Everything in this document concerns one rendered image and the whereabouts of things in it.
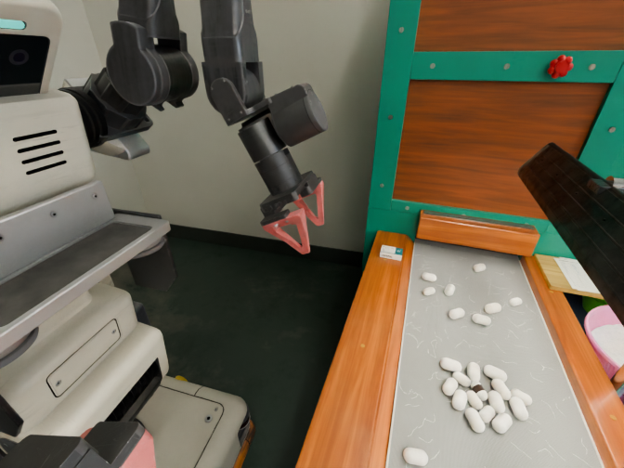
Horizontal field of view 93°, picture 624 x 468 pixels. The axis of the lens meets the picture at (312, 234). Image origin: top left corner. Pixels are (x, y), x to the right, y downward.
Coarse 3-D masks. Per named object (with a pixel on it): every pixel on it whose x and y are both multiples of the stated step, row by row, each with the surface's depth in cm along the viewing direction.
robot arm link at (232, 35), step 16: (208, 0) 35; (224, 0) 35; (240, 0) 36; (208, 16) 36; (224, 16) 36; (240, 16) 36; (208, 32) 37; (224, 32) 36; (240, 32) 36; (208, 48) 37; (224, 48) 37; (240, 48) 37; (256, 48) 41; (208, 64) 38; (224, 64) 38; (240, 64) 37; (256, 64) 42; (208, 80) 39; (240, 80) 38; (256, 80) 42; (208, 96) 40; (240, 96) 39; (256, 96) 43
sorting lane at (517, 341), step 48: (480, 288) 77; (528, 288) 77; (432, 336) 64; (480, 336) 64; (528, 336) 64; (432, 384) 54; (528, 384) 54; (432, 432) 48; (528, 432) 48; (576, 432) 48
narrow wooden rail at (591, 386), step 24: (528, 264) 82; (552, 312) 67; (552, 336) 63; (576, 336) 61; (576, 360) 56; (576, 384) 53; (600, 384) 52; (600, 408) 48; (600, 432) 45; (600, 456) 45
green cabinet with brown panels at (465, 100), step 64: (448, 0) 67; (512, 0) 64; (576, 0) 60; (384, 64) 76; (448, 64) 72; (512, 64) 68; (576, 64) 64; (384, 128) 83; (448, 128) 79; (512, 128) 74; (576, 128) 70; (384, 192) 92; (448, 192) 87; (512, 192) 81
